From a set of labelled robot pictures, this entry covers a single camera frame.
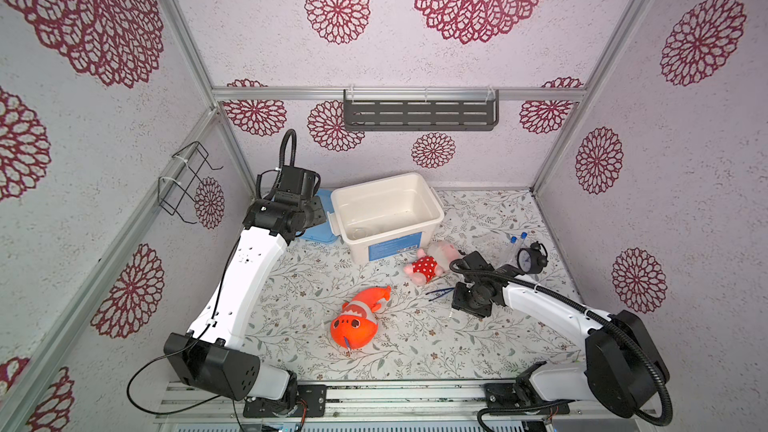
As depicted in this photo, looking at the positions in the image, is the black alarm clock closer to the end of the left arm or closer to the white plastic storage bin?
the white plastic storage bin

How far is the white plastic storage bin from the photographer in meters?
0.91

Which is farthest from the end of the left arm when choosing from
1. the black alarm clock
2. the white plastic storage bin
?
the black alarm clock
